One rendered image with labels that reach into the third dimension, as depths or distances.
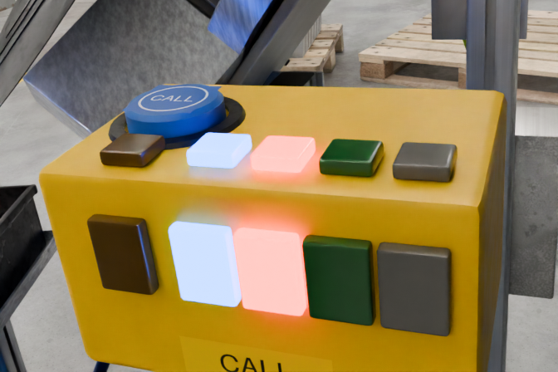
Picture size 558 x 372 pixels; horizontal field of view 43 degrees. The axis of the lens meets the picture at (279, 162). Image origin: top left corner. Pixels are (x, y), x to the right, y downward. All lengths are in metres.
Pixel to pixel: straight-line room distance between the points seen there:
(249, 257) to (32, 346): 1.85
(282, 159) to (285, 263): 0.03
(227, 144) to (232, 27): 0.40
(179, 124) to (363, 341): 0.10
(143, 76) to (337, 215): 0.44
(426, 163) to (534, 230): 0.68
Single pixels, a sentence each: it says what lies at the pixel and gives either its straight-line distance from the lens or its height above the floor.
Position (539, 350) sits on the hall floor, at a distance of 1.85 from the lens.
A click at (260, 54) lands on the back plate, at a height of 0.99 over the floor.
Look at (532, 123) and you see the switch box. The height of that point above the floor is 0.84.
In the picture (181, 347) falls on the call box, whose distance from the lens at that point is 0.28.
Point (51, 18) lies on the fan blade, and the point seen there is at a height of 1.03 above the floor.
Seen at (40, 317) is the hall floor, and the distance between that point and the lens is 2.18.
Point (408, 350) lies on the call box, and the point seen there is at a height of 1.01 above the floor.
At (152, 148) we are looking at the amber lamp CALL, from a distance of 0.26.
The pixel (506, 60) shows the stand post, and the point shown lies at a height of 0.96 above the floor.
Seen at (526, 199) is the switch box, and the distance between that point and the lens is 0.88.
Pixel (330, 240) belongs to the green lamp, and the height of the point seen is 1.06.
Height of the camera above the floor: 1.17
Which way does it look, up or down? 25 degrees down
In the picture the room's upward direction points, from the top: 6 degrees counter-clockwise
